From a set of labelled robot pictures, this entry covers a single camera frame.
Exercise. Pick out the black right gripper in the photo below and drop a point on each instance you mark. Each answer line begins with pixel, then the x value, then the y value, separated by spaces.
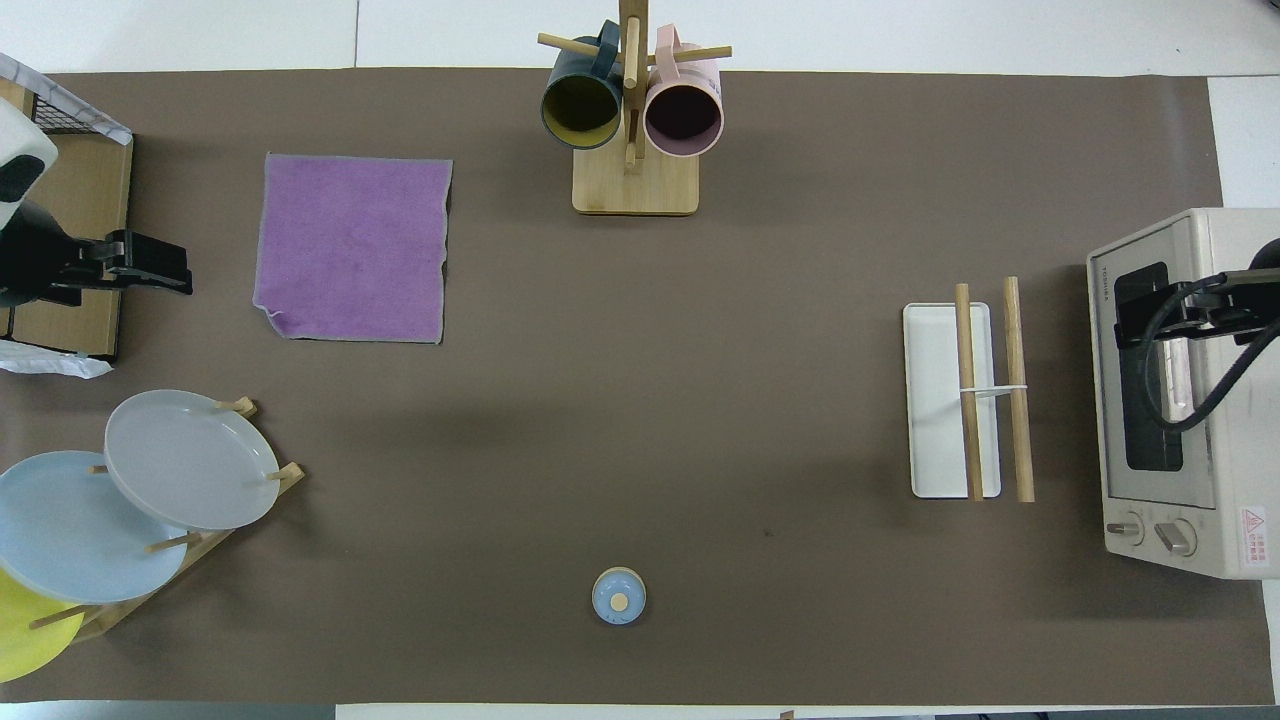
pixel 1262 295

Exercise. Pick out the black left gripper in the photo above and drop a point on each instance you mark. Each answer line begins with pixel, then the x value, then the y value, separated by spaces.
pixel 30 265

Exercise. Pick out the purple and grey towel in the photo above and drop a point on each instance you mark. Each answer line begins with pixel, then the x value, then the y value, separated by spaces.
pixel 355 250

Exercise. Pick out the wooden plate rack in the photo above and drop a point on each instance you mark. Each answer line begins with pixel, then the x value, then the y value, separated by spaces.
pixel 215 545

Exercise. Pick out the beige toaster oven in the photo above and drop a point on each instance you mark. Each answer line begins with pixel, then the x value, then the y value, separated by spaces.
pixel 1230 480

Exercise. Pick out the grey plate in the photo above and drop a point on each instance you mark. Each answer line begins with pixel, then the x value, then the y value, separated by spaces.
pixel 190 460

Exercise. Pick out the white rectangular tray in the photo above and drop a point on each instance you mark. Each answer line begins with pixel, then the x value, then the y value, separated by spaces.
pixel 938 400

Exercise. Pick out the light blue plate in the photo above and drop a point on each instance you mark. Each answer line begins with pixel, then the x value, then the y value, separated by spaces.
pixel 60 530

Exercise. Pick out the yellow plate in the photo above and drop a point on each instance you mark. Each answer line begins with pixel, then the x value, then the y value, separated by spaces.
pixel 25 640

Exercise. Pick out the dark teal mug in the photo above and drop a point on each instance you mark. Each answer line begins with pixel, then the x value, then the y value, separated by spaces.
pixel 580 105

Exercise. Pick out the wooden mug tree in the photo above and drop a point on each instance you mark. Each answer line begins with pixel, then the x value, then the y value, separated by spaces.
pixel 635 185

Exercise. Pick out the brown table mat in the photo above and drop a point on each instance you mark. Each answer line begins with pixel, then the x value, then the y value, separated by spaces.
pixel 640 400

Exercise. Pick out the pink mug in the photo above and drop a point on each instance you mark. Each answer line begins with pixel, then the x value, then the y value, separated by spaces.
pixel 683 115

